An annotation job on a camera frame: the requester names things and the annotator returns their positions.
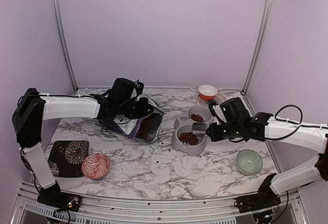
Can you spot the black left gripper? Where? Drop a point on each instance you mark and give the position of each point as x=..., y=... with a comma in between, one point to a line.
x=143, y=110

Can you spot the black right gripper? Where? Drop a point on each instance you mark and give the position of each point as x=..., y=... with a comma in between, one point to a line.
x=214, y=135

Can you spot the purple puppy food bag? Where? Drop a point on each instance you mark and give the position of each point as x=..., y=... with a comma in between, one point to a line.
x=129, y=127

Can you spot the silver metal scoop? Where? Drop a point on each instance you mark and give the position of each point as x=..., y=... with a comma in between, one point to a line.
x=199, y=129

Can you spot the grey double pet bowl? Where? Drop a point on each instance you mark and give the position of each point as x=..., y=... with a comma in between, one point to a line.
x=190, y=130

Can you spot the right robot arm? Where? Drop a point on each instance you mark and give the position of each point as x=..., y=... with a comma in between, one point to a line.
x=271, y=127

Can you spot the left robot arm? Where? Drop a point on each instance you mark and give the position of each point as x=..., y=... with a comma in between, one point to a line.
x=123, y=100

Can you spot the pale green glass bowl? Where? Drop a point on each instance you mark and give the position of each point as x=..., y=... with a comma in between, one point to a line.
x=249, y=162

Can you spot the brown kibble inside bag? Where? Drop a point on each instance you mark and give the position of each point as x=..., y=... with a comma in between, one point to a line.
x=143, y=132

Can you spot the spiral pattern ceramic plate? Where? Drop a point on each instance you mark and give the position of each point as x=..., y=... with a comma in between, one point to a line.
x=219, y=98

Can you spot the brown kibble in back bowl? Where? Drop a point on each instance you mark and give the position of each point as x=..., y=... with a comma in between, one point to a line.
x=197, y=118

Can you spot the brown kibble in bowl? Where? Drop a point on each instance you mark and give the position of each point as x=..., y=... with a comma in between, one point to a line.
x=189, y=138
x=197, y=118

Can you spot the orange white ceramic bowl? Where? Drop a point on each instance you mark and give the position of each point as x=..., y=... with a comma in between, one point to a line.
x=207, y=92

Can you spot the brown kibble in front bowl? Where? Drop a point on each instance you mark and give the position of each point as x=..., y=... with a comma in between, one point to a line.
x=189, y=138

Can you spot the red patterned ceramic bowl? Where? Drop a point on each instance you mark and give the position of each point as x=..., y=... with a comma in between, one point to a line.
x=95, y=166

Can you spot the black floral square plate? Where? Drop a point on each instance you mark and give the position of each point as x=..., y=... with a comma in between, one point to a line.
x=66, y=158

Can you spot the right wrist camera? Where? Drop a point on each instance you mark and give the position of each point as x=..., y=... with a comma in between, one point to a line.
x=211, y=107

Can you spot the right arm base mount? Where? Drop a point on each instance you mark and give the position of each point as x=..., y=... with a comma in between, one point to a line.
x=264, y=198

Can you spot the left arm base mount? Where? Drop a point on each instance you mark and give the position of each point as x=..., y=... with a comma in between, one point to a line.
x=55, y=197

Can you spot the aluminium left corner post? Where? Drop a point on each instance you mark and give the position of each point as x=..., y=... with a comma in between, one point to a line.
x=63, y=44

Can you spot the aluminium corner post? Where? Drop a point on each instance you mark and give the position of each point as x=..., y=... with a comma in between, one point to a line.
x=63, y=44
x=267, y=10

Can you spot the aluminium front frame rail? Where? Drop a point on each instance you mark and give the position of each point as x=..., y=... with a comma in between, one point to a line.
x=97, y=209

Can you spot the aluminium right corner post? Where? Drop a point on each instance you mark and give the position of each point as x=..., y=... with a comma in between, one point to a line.
x=267, y=10

